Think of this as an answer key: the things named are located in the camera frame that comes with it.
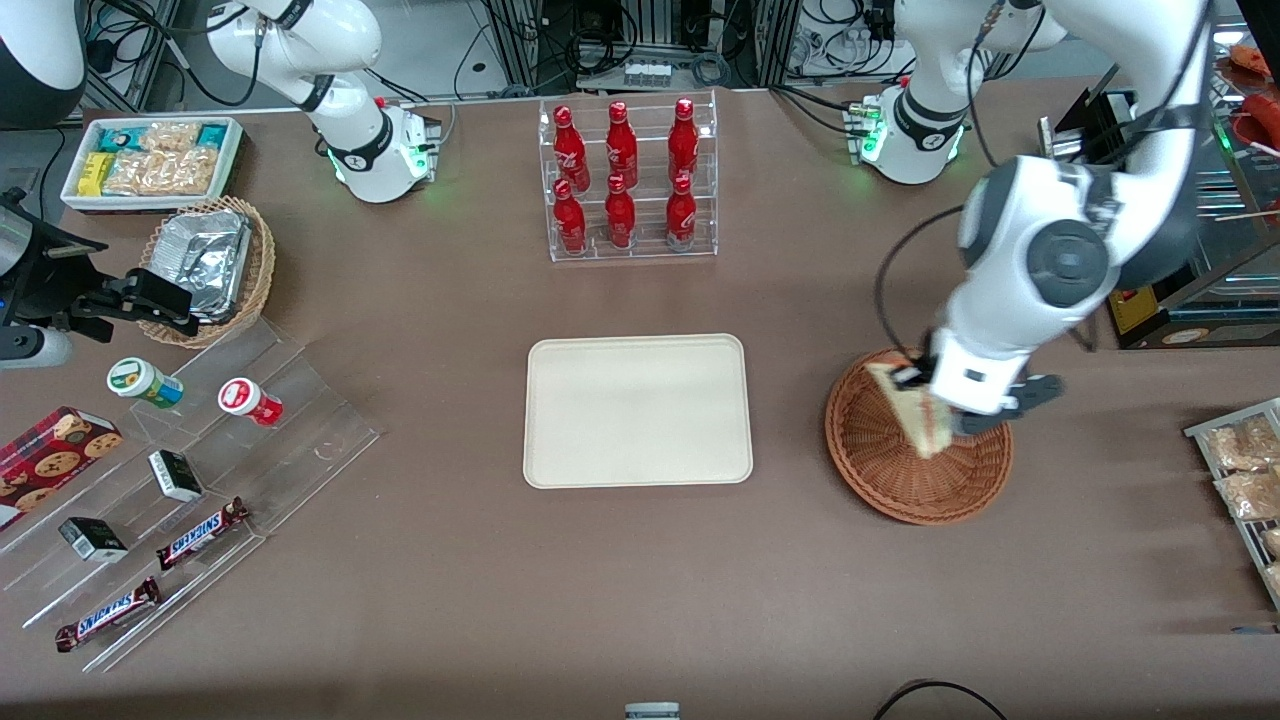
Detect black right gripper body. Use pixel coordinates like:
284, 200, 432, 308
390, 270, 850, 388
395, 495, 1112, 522
0, 192, 113, 331

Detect triangle sandwich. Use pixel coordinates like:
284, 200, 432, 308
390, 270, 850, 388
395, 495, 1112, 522
865, 360, 956, 461

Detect light wicker basket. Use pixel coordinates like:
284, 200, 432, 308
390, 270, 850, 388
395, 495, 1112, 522
135, 195, 277, 350

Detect brown wicker basket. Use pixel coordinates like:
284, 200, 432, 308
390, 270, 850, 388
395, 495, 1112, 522
825, 348, 1014, 526

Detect tray of packaged snacks right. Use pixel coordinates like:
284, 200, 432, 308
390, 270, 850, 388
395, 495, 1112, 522
1185, 398, 1280, 611

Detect cream plastic tray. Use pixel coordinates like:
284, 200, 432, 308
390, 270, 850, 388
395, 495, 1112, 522
523, 333, 754, 490

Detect stacked foil trays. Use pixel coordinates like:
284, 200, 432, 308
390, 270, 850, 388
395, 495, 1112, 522
153, 209, 253, 323

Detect green lidded cup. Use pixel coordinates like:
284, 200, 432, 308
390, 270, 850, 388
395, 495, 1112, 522
107, 357, 185, 411

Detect white plastic snack bin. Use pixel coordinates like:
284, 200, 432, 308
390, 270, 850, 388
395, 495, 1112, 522
60, 115, 246, 216

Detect clear cracker bag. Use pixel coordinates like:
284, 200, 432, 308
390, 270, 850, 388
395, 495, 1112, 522
140, 120, 201, 157
105, 150, 222, 197

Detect yellow snack packet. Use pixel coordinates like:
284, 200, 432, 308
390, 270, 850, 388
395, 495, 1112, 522
78, 150, 117, 198

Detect black food display warmer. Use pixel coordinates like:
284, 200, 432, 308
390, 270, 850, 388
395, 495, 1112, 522
1100, 20, 1280, 351

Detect red lidded cup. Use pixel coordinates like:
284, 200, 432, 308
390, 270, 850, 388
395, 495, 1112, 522
218, 377, 285, 428

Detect red cookie box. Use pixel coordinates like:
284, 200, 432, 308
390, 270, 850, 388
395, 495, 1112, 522
0, 405, 124, 532

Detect small black carton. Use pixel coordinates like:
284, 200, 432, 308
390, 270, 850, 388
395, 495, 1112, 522
148, 450, 205, 504
58, 516, 130, 564

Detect clear acrylic stepped stand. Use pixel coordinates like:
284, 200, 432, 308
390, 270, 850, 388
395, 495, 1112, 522
0, 318, 382, 673

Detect Snickers chocolate bar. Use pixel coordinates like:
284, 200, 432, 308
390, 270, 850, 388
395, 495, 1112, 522
55, 577, 162, 654
155, 497, 250, 572

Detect small metal device box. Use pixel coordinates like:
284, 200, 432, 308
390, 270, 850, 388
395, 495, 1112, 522
1038, 88, 1141, 166

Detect red cola bottle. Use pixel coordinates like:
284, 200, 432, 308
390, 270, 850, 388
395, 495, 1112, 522
604, 174, 638, 251
668, 97, 700, 186
553, 105, 592, 193
553, 178, 589, 256
604, 100, 640, 191
665, 172, 698, 251

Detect clear acrylic bottle rack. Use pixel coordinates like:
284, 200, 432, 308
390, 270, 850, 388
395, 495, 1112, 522
538, 90, 719, 263

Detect red sausage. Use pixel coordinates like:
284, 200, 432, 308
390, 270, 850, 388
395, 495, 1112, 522
1243, 92, 1280, 151

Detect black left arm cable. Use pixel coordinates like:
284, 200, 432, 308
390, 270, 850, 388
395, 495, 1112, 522
874, 205, 968, 353

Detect black floor cable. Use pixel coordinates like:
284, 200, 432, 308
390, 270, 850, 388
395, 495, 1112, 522
874, 680, 1008, 720

